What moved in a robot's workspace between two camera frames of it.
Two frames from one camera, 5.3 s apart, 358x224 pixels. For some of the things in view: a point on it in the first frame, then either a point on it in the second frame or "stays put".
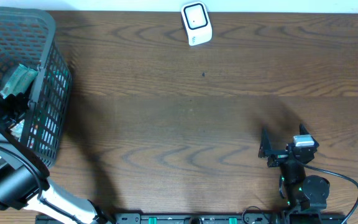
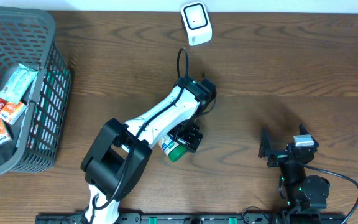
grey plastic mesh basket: [10, 36] stays put
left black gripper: [18, 104] → [192, 144]
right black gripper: [278, 156] stays put
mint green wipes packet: [20, 81] stays put
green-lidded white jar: [17, 130] → [171, 149]
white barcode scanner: [197, 22] stays put
